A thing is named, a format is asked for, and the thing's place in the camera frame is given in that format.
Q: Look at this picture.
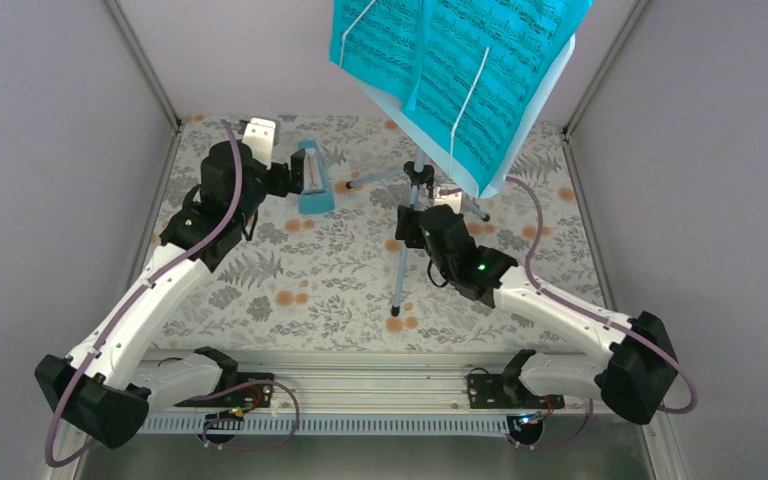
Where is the blue metronome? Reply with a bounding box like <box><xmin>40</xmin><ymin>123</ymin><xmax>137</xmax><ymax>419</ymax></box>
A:
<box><xmin>298</xmin><ymin>140</ymin><xmax>336</xmax><ymax>215</ymax></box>

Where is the blue sheet music paper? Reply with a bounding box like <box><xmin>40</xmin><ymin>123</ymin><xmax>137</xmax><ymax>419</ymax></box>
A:
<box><xmin>328</xmin><ymin>0</ymin><xmax>595</xmax><ymax>199</ymax></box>

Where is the left aluminium frame post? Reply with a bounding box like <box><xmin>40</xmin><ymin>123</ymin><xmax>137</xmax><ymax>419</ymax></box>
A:
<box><xmin>102</xmin><ymin>0</ymin><xmax>183</xmax><ymax>134</ymax></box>

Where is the aluminium mounting rail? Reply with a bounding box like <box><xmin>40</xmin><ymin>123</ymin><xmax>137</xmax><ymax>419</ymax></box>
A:
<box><xmin>65</xmin><ymin>360</ymin><xmax>667</xmax><ymax>417</ymax></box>

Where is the aluminium frame post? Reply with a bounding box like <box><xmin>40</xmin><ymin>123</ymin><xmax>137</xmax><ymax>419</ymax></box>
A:
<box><xmin>564</xmin><ymin>0</ymin><xmax>648</xmax><ymax>139</ymax></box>
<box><xmin>102</xmin><ymin>0</ymin><xmax>183</xmax><ymax>134</ymax></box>

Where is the right aluminium frame post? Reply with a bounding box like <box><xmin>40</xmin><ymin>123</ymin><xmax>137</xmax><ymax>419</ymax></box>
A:
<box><xmin>564</xmin><ymin>0</ymin><xmax>648</xmax><ymax>139</ymax></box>

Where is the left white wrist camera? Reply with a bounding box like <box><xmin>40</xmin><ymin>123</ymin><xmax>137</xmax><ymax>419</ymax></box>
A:
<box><xmin>240</xmin><ymin>117</ymin><xmax>279</xmax><ymax>170</ymax></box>

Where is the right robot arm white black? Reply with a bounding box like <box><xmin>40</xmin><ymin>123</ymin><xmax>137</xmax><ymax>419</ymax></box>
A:
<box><xmin>396</xmin><ymin>205</ymin><xmax>679</xmax><ymax>425</ymax></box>

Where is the floral patterned table mat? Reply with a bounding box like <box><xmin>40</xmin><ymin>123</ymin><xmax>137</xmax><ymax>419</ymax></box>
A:
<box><xmin>152</xmin><ymin>115</ymin><xmax>603</xmax><ymax>353</ymax></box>

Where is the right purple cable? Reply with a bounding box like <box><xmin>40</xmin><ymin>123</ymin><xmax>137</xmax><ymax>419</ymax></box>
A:
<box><xmin>436</xmin><ymin>175</ymin><xmax>699</xmax><ymax>454</ymax></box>

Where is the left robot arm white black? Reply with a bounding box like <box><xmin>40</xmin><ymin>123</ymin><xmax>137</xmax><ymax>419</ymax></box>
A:
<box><xmin>34</xmin><ymin>140</ymin><xmax>306</xmax><ymax>449</ymax></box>

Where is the purple cable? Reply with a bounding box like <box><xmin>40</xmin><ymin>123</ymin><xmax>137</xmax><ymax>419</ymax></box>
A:
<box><xmin>44</xmin><ymin>119</ymin><xmax>301</xmax><ymax>470</ymax></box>
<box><xmin>436</xmin><ymin>175</ymin><xmax>699</xmax><ymax>454</ymax></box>

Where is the light blue music stand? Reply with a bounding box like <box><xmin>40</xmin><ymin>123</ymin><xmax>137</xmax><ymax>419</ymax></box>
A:
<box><xmin>344</xmin><ymin>0</ymin><xmax>577</xmax><ymax>318</ymax></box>

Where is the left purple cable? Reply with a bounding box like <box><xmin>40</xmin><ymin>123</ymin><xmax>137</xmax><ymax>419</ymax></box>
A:
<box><xmin>44</xmin><ymin>119</ymin><xmax>301</xmax><ymax>470</ymax></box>

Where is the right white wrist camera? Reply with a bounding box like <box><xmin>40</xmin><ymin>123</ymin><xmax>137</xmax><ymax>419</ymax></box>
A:
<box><xmin>431</xmin><ymin>185</ymin><xmax>463</xmax><ymax>213</ymax></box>

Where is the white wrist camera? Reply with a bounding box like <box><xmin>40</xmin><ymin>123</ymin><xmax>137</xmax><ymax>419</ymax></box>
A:
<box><xmin>431</xmin><ymin>185</ymin><xmax>463</xmax><ymax>213</ymax></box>
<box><xmin>240</xmin><ymin>117</ymin><xmax>279</xmax><ymax>170</ymax></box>

